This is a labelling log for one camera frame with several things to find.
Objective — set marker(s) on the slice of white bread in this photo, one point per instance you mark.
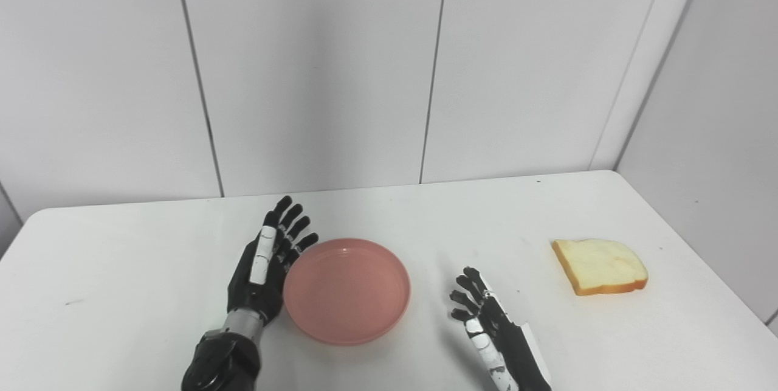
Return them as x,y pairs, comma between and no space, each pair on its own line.
598,265

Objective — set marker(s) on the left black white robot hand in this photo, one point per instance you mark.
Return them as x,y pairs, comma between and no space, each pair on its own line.
264,257

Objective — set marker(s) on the pink round plate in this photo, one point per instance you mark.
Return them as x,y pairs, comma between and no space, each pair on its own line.
346,290

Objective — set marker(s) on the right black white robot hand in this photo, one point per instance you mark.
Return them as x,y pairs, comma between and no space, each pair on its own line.
495,336

